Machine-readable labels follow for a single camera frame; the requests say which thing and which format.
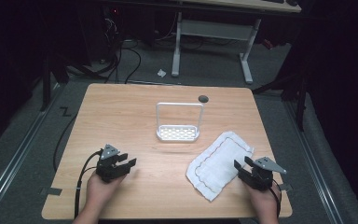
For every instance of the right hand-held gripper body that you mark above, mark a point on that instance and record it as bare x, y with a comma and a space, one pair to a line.
262, 177

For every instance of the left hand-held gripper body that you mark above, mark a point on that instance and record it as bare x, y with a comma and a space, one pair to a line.
107, 168

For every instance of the white quilted cloth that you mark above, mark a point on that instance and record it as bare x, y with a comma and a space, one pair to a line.
217, 161

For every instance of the white plastic rack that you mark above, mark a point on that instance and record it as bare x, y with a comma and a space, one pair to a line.
177, 133

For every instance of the person's right hand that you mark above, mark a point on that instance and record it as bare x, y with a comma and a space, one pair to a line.
265, 202

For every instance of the person's left hand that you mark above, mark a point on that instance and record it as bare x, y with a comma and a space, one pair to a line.
99, 193

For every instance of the grey tape piece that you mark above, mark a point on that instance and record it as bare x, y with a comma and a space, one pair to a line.
53, 191
286, 187

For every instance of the black metal stand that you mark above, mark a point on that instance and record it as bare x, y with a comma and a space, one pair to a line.
298, 102
46, 87

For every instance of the crumpled white paper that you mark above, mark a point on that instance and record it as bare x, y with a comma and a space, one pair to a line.
161, 73

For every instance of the white-legged desk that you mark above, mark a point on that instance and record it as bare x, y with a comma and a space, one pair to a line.
217, 29

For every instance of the metal floor rail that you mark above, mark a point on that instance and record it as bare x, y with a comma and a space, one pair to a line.
313, 161
15, 155

